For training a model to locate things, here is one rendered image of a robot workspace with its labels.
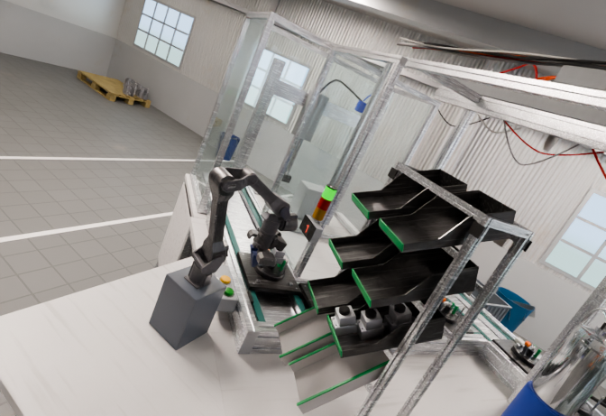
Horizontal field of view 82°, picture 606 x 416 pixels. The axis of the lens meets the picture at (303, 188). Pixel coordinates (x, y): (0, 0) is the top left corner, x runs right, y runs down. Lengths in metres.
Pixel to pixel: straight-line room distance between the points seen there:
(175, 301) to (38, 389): 0.36
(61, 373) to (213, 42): 6.63
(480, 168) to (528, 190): 0.62
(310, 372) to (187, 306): 0.42
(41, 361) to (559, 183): 5.04
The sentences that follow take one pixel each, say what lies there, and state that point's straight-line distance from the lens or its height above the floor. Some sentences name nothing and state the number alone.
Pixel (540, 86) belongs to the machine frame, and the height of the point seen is 2.08.
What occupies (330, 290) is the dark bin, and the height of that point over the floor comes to 1.22.
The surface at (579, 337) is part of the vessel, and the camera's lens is 1.53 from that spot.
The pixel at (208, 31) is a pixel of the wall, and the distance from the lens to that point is 7.47.
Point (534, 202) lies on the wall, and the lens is 5.21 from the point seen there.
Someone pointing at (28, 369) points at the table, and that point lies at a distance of 1.19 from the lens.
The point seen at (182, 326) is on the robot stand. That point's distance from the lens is 1.20.
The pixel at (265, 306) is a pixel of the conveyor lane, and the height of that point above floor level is 0.92.
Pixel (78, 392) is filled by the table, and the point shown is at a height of 0.86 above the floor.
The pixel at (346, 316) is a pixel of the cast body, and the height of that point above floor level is 1.26.
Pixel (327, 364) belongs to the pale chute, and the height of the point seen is 1.06.
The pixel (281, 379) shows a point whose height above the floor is 0.86.
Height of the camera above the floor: 1.76
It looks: 16 degrees down
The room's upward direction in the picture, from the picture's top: 25 degrees clockwise
